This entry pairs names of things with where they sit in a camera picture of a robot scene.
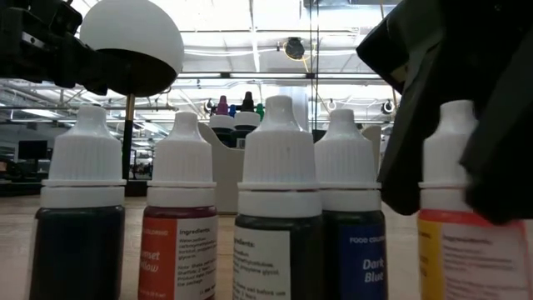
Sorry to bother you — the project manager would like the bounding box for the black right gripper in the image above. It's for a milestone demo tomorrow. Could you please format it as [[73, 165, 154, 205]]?
[[443, 0, 533, 101]]

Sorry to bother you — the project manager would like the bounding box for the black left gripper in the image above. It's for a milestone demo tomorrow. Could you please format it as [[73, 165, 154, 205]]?
[[0, 0, 110, 96]]

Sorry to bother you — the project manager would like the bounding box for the small yellow-labelled coloring bottle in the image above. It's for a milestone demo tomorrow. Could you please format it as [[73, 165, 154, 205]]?
[[417, 99, 533, 300]]

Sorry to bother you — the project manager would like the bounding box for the small dark blue coloring bottle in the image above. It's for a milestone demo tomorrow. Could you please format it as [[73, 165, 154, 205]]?
[[314, 108, 389, 300]]

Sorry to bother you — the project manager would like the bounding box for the small dark white-labelled coloring bottle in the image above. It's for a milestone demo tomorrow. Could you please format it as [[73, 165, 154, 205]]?
[[232, 94, 325, 300]]

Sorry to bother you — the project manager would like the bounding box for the small sunset yellow coloring bottle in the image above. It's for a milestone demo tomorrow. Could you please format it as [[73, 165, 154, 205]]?
[[137, 111, 220, 300]]

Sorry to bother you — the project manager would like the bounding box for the large purple-capped coloring bottle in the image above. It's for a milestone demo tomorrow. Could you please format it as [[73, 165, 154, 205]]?
[[207, 95, 237, 148]]

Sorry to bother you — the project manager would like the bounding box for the large black-capped coloring bottle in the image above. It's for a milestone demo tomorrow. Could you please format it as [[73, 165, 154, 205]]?
[[232, 91, 262, 150]]

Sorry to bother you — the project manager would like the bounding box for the small black food coloring bottle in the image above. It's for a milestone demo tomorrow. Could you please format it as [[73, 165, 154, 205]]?
[[27, 104, 127, 300]]

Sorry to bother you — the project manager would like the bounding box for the white globe table lamp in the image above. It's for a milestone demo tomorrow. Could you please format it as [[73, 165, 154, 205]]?
[[77, 0, 186, 198]]

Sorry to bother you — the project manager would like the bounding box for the black computer monitor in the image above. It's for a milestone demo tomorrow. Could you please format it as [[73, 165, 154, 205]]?
[[17, 140, 48, 161]]

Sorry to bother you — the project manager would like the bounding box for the white plastic storage bin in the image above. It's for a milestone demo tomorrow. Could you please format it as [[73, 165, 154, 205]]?
[[197, 121, 383, 216]]

